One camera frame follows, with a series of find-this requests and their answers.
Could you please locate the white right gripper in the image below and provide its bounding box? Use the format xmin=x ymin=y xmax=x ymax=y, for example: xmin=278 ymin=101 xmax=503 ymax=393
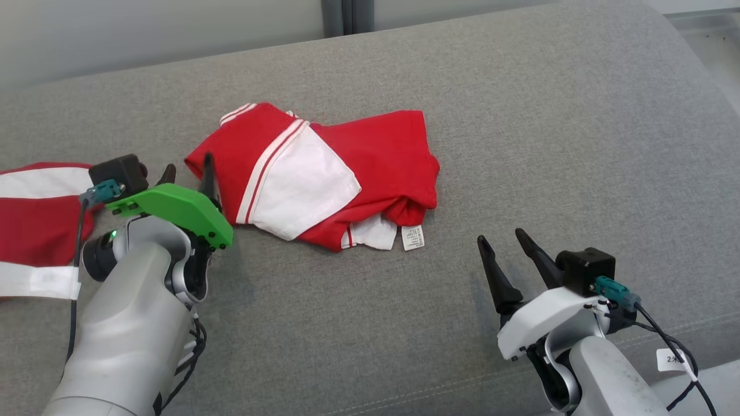
xmin=478 ymin=229 xmax=611 ymax=362

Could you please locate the black left arm cable bundle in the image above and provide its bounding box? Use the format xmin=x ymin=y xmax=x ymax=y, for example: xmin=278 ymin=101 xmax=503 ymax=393
xmin=156 ymin=315 xmax=208 ymax=414

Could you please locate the black right cable, teal connector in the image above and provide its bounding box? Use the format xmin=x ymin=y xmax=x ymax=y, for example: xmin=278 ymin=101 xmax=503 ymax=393
xmin=594 ymin=276 xmax=717 ymax=416

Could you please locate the crumpled red and white garment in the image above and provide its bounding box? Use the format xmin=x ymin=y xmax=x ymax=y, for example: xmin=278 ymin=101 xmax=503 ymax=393
xmin=0 ymin=162 xmax=105 ymax=300

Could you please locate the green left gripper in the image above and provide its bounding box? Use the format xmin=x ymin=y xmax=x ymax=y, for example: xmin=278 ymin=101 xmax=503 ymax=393
xmin=106 ymin=152 xmax=234 ymax=250

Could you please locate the black cable, teal connector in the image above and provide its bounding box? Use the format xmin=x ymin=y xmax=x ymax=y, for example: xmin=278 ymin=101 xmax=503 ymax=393
xmin=65 ymin=179 xmax=125 ymax=365
xmin=594 ymin=276 xmax=717 ymax=416

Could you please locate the black left cable, teal connector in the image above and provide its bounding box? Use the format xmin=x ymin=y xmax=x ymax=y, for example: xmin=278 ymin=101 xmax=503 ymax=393
xmin=65 ymin=179 xmax=125 ymax=365

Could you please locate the white cable label tag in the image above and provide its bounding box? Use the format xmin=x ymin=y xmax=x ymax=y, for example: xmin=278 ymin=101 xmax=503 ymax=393
xmin=657 ymin=348 xmax=697 ymax=382

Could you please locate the red jersey with black lettering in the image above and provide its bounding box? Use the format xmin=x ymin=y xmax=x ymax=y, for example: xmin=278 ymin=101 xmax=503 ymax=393
xmin=185 ymin=102 xmax=441 ymax=253

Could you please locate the grey fabric cushion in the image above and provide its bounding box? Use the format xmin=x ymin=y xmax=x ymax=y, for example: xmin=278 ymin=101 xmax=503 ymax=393
xmin=0 ymin=0 xmax=740 ymax=416

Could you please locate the grey double metal post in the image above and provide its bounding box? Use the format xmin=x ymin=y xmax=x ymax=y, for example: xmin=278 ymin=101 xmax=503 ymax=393
xmin=321 ymin=0 xmax=375 ymax=38

